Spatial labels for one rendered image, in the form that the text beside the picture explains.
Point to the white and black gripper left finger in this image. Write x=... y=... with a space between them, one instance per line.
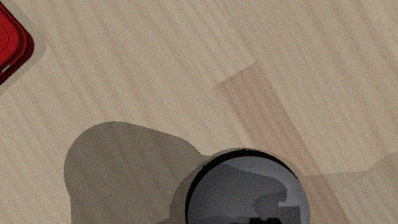
x=256 y=221

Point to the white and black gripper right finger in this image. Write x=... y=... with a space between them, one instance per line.
x=273 y=221

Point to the red mint tin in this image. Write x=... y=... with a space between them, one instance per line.
x=16 y=44

